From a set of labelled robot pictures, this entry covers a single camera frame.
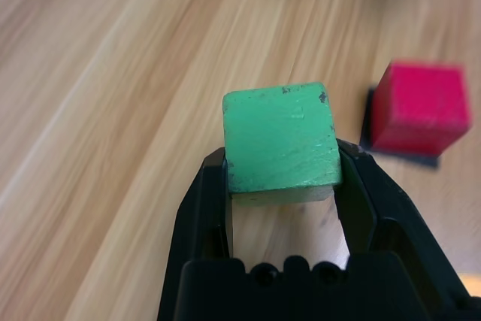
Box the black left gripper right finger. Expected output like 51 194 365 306
333 138 475 321

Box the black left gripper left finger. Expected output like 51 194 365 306
159 147 234 321

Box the red wooden block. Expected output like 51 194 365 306
370 60 473 156

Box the green wooden block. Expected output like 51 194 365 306
222 80 343 208

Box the black square pad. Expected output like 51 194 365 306
358 87 440 170

